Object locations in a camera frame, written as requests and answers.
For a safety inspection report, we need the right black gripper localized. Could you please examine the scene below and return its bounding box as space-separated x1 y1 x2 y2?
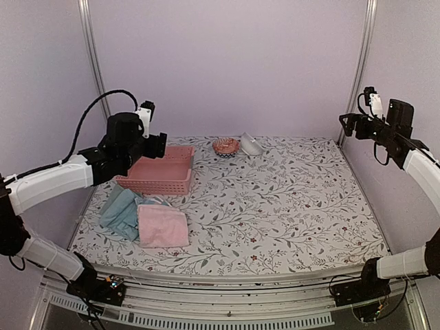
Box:
340 113 397 147

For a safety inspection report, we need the pink plastic basket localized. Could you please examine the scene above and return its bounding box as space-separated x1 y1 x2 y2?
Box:
115 146 195 195

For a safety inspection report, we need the pink terry towel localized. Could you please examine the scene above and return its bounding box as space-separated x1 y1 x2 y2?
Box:
137 204 190 248

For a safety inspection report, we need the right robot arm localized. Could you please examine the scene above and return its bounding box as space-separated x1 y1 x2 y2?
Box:
339 99 439 300

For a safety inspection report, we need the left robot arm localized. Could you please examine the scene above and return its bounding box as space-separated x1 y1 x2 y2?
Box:
1 108 167 298

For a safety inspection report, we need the red patterned bowl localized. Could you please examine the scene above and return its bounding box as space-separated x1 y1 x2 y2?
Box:
212 137 240 158

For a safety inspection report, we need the blue patterned towel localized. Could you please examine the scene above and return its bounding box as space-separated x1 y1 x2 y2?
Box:
99 184 171 241

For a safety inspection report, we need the white tipped bowl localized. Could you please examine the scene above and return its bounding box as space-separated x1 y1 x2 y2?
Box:
240 132 264 156

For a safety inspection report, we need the floral table mat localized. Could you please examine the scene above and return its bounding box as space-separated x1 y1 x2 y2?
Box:
71 137 388 276

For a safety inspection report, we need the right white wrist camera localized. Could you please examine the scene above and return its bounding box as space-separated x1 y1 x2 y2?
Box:
364 87 384 120

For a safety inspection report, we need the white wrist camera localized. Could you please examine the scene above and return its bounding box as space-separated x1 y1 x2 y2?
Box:
364 87 384 120
135 100 155 138

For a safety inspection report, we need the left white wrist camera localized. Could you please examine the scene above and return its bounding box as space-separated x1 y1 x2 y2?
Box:
135 100 155 138

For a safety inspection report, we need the right aluminium frame post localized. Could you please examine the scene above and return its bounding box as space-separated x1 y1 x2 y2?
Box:
336 0 378 145

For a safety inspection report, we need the aluminium frame post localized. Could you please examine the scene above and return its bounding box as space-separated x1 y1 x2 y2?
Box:
77 0 111 120
336 0 378 145

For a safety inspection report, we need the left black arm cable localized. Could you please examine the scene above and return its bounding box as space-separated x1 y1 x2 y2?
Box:
13 89 139 179

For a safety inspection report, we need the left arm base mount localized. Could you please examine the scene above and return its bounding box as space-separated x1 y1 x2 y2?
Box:
66 252 127 307

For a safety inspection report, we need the front aluminium rail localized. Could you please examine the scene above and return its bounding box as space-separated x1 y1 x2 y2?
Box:
32 264 430 330

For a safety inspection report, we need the left aluminium frame post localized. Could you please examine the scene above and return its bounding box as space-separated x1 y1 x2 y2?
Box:
77 0 111 120

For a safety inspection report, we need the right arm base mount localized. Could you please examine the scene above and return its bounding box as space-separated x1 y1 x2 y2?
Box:
329 258 391 307

